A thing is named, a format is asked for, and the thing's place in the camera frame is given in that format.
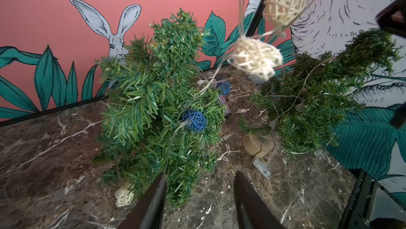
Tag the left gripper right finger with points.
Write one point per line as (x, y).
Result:
(252, 211)

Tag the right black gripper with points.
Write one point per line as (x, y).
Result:
(393, 20)

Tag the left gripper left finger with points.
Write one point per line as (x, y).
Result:
(149, 210)

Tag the green christmas tree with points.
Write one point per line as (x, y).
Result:
(366, 52)
(156, 118)

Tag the purple glitter tube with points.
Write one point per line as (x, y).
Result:
(219, 88)

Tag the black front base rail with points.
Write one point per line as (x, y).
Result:
(371, 206)

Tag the right black frame post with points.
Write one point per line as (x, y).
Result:
(256, 20)

